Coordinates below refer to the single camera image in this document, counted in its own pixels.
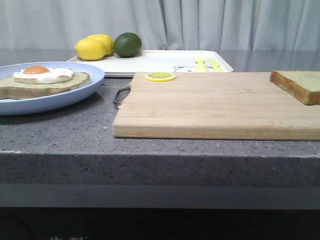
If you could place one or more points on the rear yellow lemon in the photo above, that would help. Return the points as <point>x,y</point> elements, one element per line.
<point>106,40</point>

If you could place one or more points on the lemon slice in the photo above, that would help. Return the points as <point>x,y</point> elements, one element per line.
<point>160,76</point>

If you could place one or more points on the green lime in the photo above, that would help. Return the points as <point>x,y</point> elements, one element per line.
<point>127,44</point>

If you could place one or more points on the yellow plastic fork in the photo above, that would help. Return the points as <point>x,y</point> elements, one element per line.
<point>200,64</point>

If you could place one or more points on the white bear tray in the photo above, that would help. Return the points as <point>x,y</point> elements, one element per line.
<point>156,61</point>

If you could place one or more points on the fried egg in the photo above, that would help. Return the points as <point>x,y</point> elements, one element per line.
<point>38,74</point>

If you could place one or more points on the bread slice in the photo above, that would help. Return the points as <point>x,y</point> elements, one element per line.
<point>11,89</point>
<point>303,85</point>

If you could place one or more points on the grey curtain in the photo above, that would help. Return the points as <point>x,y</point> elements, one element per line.
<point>217,25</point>

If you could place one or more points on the front yellow lemon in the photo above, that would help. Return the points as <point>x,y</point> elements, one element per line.
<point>90,49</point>

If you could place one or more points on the blue round plate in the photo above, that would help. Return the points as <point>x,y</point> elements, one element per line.
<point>9,107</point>

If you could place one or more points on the yellow plastic knife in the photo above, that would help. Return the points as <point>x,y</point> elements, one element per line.
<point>216,66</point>

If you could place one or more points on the yellow lemon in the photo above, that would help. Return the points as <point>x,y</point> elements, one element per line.
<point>90,49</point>
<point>106,40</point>

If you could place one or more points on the wooden cutting board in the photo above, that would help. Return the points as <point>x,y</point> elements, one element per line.
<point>223,105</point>

